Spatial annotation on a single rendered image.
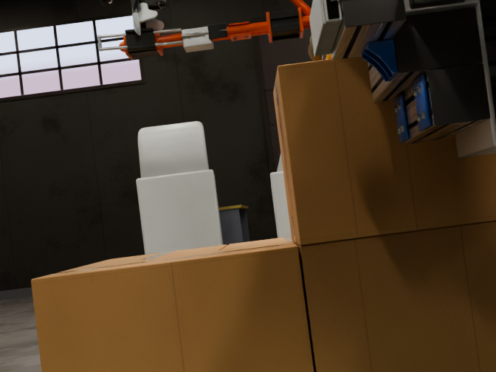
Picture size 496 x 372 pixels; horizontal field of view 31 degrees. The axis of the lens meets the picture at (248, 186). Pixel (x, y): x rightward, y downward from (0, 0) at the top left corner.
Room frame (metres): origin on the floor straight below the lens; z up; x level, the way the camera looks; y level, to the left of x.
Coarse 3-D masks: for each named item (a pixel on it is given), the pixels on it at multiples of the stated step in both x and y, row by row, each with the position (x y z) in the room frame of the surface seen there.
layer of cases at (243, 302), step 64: (192, 256) 2.15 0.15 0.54; (256, 256) 1.97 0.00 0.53; (320, 256) 1.97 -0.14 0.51; (384, 256) 1.96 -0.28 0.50; (448, 256) 1.96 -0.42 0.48; (64, 320) 1.97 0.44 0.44; (128, 320) 1.97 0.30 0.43; (192, 320) 1.97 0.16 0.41; (256, 320) 1.97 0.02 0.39; (320, 320) 1.97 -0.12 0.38; (384, 320) 1.96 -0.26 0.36; (448, 320) 1.96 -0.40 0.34
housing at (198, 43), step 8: (184, 32) 2.14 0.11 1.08; (192, 32) 2.14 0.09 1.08; (184, 40) 2.14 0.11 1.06; (192, 40) 2.14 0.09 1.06; (200, 40) 2.13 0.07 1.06; (208, 40) 2.13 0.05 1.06; (184, 48) 2.14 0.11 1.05; (192, 48) 2.15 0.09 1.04; (200, 48) 2.17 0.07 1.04; (208, 48) 2.18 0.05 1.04
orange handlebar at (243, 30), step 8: (304, 16) 2.13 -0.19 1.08; (232, 24) 2.13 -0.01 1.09; (240, 24) 2.14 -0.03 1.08; (248, 24) 2.13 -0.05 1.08; (256, 24) 2.13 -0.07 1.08; (264, 24) 2.13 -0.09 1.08; (304, 24) 2.13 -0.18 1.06; (232, 32) 2.14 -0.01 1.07; (240, 32) 2.14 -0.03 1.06; (248, 32) 2.13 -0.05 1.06; (256, 32) 2.17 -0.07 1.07; (264, 32) 2.17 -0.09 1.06; (160, 40) 2.14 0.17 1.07; (168, 40) 2.14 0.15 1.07; (176, 40) 2.14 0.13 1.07; (216, 40) 2.18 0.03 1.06; (232, 40) 2.18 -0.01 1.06
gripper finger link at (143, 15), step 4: (140, 4) 2.12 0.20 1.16; (144, 4) 2.12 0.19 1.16; (140, 8) 2.11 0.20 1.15; (144, 8) 2.11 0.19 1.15; (140, 12) 2.11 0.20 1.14; (144, 12) 2.11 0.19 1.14; (148, 12) 2.10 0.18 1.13; (152, 12) 2.10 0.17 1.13; (156, 12) 2.10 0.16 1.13; (136, 16) 2.09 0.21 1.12; (140, 16) 2.10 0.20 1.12; (144, 16) 2.10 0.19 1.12; (148, 16) 2.10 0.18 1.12; (152, 16) 2.10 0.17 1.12; (136, 20) 2.09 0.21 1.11; (140, 20) 2.09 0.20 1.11; (144, 20) 2.09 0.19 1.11; (148, 20) 2.10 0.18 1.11; (136, 24) 2.09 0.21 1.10; (136, 28) 2.09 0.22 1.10; (140, 28) 2.10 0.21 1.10; (140, 32) 2.09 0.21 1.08
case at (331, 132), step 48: (288, 96) 1.96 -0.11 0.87; (336, 96) 1.96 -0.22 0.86; (288, 144) 1.96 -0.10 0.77; (336, 144) 1.96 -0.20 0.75; (384, 144) 1.96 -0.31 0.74; (432, 144) 1.96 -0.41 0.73; (288, 192) 2.21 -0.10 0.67; (336, 192) 1.96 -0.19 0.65; (384, 192) 1.96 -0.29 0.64; (432, 192) 1.96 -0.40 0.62; (480, 192) 1.96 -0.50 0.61; (336, 240) 1.96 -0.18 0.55
